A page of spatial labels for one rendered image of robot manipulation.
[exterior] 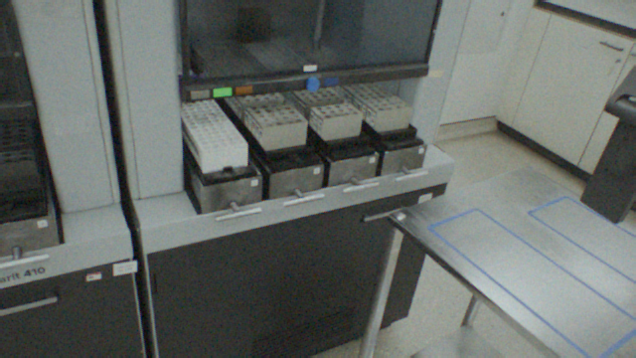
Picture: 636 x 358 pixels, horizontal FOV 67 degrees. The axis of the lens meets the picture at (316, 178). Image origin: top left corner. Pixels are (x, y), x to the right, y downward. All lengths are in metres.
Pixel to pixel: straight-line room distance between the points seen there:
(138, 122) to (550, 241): 0.83
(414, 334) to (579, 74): 1.85
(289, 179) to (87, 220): 0.42
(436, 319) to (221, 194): 1.15
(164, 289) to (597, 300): 0.85
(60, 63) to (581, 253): 0.99
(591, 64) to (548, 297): 2.28
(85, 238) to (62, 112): 0.24
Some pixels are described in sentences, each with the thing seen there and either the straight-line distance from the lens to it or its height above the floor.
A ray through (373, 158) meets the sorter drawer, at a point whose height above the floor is 0.80.
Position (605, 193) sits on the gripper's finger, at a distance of 0.38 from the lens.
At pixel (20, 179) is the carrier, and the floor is 0.84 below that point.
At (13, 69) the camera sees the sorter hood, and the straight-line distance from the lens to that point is 0.93.
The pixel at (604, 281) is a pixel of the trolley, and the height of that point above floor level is 0.82.
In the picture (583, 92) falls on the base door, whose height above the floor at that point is 0.48.
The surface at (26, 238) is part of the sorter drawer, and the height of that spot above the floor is 0.77.
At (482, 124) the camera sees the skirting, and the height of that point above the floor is 0.04.
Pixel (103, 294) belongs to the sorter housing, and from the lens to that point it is 1.12.
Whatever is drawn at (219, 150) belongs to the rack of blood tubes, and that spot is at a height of 0.86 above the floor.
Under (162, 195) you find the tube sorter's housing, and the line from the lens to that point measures 1.11.
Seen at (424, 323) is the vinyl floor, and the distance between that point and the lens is 1.90.
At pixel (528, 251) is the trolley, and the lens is 0.98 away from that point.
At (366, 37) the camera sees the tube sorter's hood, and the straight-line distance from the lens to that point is 1.11.
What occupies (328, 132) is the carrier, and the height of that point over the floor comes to 0.84.
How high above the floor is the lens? 1.37
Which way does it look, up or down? 33 degrees down
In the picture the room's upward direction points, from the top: 7 degrees clockwise
